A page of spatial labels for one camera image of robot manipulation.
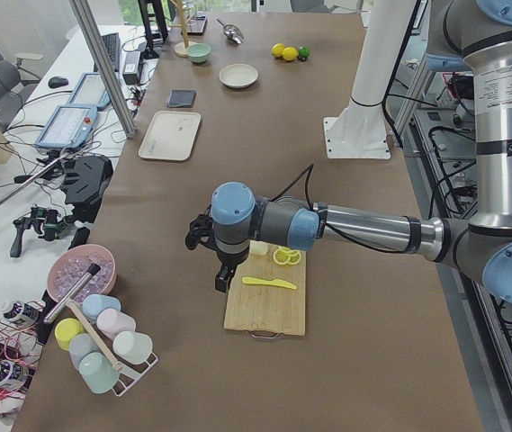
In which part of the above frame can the cream round plate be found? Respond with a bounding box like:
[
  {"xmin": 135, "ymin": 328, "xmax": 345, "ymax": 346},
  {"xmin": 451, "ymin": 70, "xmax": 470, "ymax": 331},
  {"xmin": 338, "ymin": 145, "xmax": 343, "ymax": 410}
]
[{"xmin": 219, "ymin": 63, "xmax": 258, "ymax": 89}]

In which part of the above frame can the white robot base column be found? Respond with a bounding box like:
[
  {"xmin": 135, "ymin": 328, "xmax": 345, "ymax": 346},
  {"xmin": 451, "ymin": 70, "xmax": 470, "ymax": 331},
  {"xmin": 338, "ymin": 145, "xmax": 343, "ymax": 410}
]
[{"xmin": 323, "ymin": 0, "xmax": 419, "ymax": 159}]

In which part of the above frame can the cream rectangular tray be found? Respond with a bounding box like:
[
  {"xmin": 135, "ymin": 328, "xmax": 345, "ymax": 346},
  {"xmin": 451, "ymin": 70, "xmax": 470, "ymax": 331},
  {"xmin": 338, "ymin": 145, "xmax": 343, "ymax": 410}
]
[{"xmin": 138, "ymin": 111, "xmax": 202, "ymax": 162}]

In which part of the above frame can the bamboo cutting board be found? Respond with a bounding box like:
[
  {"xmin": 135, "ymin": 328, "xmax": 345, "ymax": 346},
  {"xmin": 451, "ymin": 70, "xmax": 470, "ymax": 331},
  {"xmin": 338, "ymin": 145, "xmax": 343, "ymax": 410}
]
[{"xmin": 223, "ymin": 245, "xmax": 306, "ymax": 338}]

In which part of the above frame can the lemon slices stack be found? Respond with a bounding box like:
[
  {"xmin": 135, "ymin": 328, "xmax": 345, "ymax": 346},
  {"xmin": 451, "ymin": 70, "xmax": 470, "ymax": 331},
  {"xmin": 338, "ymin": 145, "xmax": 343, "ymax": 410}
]
[{"xmin": 272, "ymin": 247, "xmax": 301, "ymax": 266}]

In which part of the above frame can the yellow plastic knife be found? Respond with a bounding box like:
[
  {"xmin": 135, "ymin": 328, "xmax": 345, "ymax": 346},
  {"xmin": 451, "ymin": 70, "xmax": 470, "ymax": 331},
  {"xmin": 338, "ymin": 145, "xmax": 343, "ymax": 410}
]
[{"xmin": 241, "ymin": 276, "xmax": 297, "ymax": 290}]

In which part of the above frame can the white cup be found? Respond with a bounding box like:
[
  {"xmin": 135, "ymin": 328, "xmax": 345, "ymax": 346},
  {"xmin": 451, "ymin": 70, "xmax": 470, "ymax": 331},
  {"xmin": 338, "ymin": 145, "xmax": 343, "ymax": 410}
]
[{"xmin": 112, "ymin": 331, "xmax": 153, "ymax": 365}]

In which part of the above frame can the pink cup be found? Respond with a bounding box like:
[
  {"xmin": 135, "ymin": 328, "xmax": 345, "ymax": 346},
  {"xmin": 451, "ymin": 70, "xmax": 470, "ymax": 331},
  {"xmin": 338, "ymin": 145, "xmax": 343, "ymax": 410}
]
[{"xmin": 96, "ymin": 308, "xmax": 136, "ymax": 340}]

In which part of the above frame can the metal black-tipped rod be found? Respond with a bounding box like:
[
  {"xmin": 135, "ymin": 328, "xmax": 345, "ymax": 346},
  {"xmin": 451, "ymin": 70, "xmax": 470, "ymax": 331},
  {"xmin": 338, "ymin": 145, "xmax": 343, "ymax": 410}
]
[{"xmin": 43, "ymin": 263, "xmax": 101, "ymax": 325}]

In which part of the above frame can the blue cup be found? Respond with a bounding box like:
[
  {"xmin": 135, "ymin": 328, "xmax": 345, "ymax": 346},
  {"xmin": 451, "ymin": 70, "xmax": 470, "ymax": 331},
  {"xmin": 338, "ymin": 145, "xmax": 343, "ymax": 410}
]
[{"xmin": 82, "ymin": 294, "xmax": 121, "ymax": 323}]

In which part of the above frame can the pink bowl with ice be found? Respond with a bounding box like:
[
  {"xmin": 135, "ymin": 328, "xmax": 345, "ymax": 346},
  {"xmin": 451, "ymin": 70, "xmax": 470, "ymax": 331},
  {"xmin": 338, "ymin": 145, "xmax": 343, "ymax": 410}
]
[{"xmin": 47, "ymin": 244, "xmax": 116, "ymax": 302}]

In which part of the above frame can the mint green cup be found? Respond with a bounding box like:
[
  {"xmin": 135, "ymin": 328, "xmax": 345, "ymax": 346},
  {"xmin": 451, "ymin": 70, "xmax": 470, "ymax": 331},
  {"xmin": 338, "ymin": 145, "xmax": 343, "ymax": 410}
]
[{"xmin": 78, "ymin": 352, "xmax": 120, "ymax": 394}]

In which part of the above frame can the grey-blue cup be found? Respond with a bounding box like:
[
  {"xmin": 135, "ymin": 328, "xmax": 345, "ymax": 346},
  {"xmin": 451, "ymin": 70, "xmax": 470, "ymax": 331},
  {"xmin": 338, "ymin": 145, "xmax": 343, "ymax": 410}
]
[{"xmin": 68, "ymin": 333, "xmax": 100, "ymax": 370}]

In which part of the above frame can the grey folded cloth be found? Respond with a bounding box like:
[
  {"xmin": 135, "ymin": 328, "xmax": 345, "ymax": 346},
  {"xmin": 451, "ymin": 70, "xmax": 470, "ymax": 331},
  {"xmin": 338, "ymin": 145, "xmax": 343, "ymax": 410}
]
[{"xmin": 166, "ymin": 89, "xmax": 196, "ymax": 108}]

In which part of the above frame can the black folded stand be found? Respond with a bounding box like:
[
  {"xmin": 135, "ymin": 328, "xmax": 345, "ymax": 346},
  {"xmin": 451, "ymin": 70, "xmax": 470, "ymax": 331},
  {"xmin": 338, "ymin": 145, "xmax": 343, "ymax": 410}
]
[{"xmin": 60, "ymin": 156, "xmax": 113, "ymax": 223}]

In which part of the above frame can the yellow cup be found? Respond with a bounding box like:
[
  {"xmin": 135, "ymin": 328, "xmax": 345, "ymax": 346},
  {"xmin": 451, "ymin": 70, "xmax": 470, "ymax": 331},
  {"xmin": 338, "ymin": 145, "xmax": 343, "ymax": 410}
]
[{"xmin": 54, "ymin": 318, "xmax": 85, "ymax": 351}]

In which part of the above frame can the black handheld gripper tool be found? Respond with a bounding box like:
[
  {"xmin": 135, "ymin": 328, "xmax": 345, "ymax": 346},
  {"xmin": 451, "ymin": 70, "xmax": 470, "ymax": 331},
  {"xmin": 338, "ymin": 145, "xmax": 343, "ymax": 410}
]
[{"xmin": 10, "ymin": 205, "xmax": 76, "ymax": 257}]

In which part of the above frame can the mint green bowl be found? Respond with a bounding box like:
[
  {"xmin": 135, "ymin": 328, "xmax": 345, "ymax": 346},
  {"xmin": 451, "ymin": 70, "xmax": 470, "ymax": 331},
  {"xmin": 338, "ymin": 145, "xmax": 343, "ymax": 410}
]
[{"xmin": 186, "ymin": 43, "xmax": 211, "ymax": 64}]

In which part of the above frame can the near blue teach pendant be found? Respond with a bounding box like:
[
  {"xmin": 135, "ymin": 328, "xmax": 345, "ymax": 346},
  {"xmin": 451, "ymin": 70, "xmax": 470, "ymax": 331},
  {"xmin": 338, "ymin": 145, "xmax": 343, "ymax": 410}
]
[{"xmin": 36, "ymin": 104, "xmax": 98, "ymax": 149}]

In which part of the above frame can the blue teach pendant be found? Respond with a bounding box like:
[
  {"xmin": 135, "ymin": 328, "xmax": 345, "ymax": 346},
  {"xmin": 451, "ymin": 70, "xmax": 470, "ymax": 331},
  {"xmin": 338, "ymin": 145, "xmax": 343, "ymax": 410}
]
[
  {"xmin": 36, "ymin": 104, "xmax": 98, "ymax": 149},
  {"xmin": 67, "ymin": 72, "xmax": 110, "ymax": 111}
]

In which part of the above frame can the yellow lemon right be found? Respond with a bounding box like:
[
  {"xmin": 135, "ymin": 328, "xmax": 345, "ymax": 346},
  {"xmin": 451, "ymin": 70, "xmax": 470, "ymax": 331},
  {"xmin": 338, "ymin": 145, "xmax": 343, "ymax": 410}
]
[{"xmin": 281, "ymin": 47, "xmax": 299, "ymax": 62}]

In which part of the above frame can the yellow lemon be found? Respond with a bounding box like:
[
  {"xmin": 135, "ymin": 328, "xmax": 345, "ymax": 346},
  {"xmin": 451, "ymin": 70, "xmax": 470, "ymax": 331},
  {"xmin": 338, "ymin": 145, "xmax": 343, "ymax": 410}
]
[
  {"xmin": 281, "ymin": 47, "xmax": 299, "ymax": 62},
  {"xmin": 271, "ymin": 43, "xmax": 285, "ymax": 59}
]

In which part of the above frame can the yellow lemon left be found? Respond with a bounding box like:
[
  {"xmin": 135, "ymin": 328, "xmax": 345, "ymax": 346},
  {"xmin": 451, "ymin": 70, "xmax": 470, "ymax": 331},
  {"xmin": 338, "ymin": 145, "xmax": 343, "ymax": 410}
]
[{"xmin": 271, "ymin": 43, "xmax": 285, "ymax": 59}]

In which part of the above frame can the wooden mug tree stand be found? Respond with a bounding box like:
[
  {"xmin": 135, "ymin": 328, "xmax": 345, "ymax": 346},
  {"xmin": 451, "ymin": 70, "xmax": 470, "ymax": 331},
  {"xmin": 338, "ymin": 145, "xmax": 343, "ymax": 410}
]
[{"xmin": 169, "ymin": 0, "xmax": 194, "ymax": 58}]

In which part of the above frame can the far blue teach pendant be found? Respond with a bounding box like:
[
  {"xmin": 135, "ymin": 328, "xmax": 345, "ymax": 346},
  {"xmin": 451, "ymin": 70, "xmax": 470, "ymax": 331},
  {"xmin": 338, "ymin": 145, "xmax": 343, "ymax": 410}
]
[{"xmin": 67, "ymin": 72, "xmax": 110, "ymax": 111}]

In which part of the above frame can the green lime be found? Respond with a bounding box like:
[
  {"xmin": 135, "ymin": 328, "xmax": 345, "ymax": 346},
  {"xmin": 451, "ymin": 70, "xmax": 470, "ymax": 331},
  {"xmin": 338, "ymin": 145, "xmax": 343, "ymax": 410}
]
[{"xmin": 298, "ymin": 46, "xmax": 310, "ymax": 61}]

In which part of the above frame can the black power adapter box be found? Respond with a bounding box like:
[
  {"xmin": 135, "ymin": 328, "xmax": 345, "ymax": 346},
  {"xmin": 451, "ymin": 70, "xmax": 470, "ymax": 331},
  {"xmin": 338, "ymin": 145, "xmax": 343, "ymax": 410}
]
[{"xmin": 121, "ymin": 50, "xmax": 143, "ymax": 85}]

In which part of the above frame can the metal scoop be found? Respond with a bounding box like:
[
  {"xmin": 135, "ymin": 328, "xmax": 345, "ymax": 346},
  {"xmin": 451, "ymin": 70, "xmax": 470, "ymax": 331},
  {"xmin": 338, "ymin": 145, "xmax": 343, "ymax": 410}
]
[{"xmin": 216, "ymin": 18, "xmax": 244, "ymax": 45}]

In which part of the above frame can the black keyboard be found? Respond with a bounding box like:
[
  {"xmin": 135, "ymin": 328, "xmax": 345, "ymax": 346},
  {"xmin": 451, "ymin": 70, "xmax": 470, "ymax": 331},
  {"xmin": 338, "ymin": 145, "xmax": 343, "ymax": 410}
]
[{"xmin": 101, "ymin": 32, "xmax": 121, "ymax": 72}]

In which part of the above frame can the black computer mouse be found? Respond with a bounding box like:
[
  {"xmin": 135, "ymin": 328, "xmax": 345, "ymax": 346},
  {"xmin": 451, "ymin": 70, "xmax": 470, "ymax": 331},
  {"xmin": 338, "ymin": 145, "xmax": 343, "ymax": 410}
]
[{"xmin": 48, "ymin": 76, "xmax": 69, "ymax": 89}]

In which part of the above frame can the white wire cup rack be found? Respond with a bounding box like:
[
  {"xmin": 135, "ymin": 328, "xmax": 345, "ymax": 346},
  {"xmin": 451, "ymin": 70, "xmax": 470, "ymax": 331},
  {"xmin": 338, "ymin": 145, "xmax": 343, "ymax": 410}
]
[{"xmin": 112, "ymin": 353, "xmax": 159, "ymax": 397}]

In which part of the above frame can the wooden rack handle stick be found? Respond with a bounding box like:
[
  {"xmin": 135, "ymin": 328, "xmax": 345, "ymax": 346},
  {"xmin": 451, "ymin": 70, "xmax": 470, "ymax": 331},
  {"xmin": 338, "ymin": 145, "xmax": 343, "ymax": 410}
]
[{"xmin": 67, "ymin": 300, "xmax": 122, "ymax": 371}]

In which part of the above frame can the aluminium frame post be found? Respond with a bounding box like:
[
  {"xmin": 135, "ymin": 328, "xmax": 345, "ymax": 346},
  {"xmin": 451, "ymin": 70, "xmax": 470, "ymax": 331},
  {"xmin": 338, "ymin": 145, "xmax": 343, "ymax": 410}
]
[{"xmin": 69, "ymin": 0, "xmax": 136, "ymax": 139}]

